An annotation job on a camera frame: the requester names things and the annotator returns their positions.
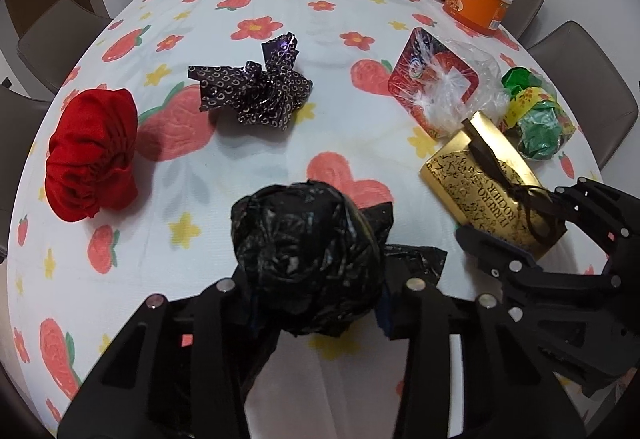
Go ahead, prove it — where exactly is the red cloth ball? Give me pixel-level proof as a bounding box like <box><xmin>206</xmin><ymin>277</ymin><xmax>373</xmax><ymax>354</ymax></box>
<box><xmin>44</xmin><ymin>88</ymin><xmax>139</xmax><ymax>222</ymax></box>

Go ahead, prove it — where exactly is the red square packet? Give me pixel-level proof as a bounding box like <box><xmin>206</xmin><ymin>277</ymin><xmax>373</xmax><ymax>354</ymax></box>
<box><xmin>388</xmin><ymin>26</ymin><xmax>482</xmax><ymax>138</ymax></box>

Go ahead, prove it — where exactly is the strawberry flower print tablecloth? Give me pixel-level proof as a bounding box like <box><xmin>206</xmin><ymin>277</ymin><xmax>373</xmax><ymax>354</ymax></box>
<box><xmin>5</xmin><ymin>0</ymin><xmax>603</xmax><ymax>439</ymax></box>

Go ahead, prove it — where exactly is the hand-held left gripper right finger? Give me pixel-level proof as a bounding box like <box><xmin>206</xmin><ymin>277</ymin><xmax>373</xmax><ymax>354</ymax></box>
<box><xmin>377</xmin><ymin>276</ymin><xmax>586</xmax><ymax>439</ymax></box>

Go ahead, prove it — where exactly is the gold chocolate box with ribbon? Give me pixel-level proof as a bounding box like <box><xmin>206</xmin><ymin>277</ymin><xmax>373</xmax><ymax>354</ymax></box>
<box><xmin>419</xmin><ymin>112</ymin><xmax>568</xmax><ymax>256</ymax></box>

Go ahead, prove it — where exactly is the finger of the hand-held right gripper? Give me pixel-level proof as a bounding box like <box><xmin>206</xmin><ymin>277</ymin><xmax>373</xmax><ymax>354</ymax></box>
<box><xmin>552</xmin><ymin>176</ymin><xmax>640</xmax><ymax>270</ymax></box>
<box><xmin>455</xmin><ymin>225</ymin><xmax>616</xmax><ymax>301</ymax></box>

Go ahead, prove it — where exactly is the orange round can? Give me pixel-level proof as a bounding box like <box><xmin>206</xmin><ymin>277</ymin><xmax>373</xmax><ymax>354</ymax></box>
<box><xmin>442</xmin><ymin>0</ymin><xmax>513</xmax><ymax>37</ymax></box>

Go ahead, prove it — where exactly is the dark patterned crumpled wrapper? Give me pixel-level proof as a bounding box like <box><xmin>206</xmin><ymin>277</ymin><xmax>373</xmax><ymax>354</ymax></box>
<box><xmin>187</xmin><ymin>32</ymin><xmax>314</xmax><ymax>131</ymax></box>

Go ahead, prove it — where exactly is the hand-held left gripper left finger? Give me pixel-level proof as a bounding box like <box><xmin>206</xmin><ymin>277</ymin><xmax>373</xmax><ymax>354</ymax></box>
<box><xmin>56</xmin><ymin>279</ymin><xmax>281</xmax><ymax>439</ymax></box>

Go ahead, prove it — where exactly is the green crumpled wrapper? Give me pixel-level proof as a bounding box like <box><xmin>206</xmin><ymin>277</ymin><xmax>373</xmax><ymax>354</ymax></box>
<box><xmin>501</xmin><ymin>66</ymin><xmax>577</xmax><ymax>161</ymax></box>

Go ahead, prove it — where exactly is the black plastic bag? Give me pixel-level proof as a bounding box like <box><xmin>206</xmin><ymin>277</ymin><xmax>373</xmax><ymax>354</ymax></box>
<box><xmin>230</xmin><ymin>180</ymin><xmax>448</xmax><ymax>339</ymax></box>

